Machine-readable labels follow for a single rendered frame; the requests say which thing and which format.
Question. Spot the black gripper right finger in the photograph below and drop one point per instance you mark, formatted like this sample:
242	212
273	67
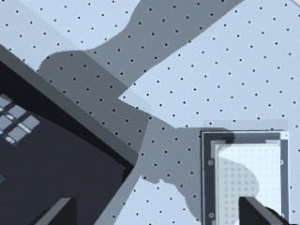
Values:
252	212

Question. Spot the white lab instrument with lid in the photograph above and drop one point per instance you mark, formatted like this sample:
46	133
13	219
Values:
50	148

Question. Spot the white multiwell plate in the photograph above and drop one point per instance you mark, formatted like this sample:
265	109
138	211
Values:
246	170

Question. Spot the grey perforated base plate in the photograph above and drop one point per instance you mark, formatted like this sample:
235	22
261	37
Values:
157	72

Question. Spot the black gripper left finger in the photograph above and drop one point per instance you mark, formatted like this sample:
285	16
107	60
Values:
64	212

